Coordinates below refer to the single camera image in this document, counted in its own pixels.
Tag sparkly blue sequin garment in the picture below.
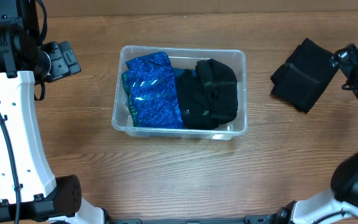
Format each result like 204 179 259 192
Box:
121 52 185 129

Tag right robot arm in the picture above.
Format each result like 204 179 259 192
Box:
244 39 358 223

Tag black taped garment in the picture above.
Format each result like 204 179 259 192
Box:
196 58 238 124

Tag blue denim jeans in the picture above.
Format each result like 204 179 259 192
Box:
173 68 198 78

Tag small black garment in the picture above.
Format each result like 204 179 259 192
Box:
175 76 219 130

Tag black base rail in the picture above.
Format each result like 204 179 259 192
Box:
107 215 272 224

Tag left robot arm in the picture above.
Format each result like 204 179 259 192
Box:
0 0 109 224

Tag clear plastic storage bin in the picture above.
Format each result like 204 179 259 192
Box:
111 45 248 141

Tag large black garment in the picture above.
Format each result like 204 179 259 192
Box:
270 38 339 113

